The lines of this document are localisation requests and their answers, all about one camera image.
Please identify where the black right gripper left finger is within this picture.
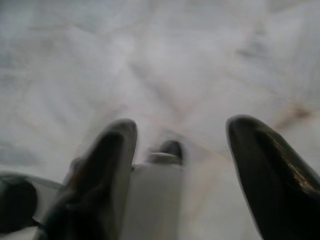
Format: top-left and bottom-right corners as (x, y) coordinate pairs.
(34, 118), (138, 240)

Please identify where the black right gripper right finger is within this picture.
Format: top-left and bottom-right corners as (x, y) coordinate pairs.
(226, 114), (320, 240)

